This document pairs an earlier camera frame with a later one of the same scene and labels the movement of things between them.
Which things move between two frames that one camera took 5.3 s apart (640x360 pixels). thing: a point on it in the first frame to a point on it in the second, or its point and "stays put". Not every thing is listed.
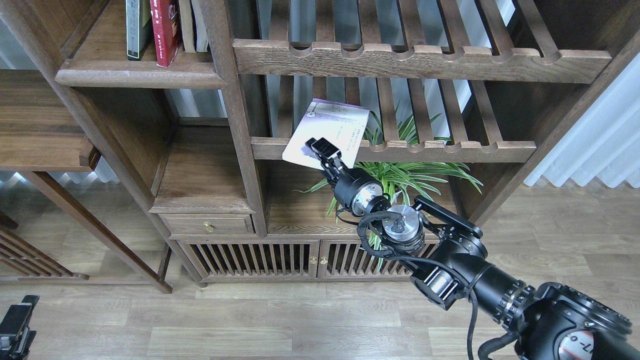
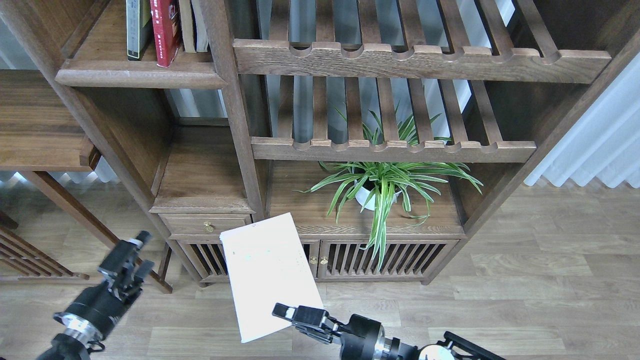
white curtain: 604,142 stays put
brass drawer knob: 208,228 stays put
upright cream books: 194,28 stays put
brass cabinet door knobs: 323,261 stays put
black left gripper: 15,338 to 93,313
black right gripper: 350,186 to 362,338
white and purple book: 342,125 to 267,265
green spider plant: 413,180 stays put
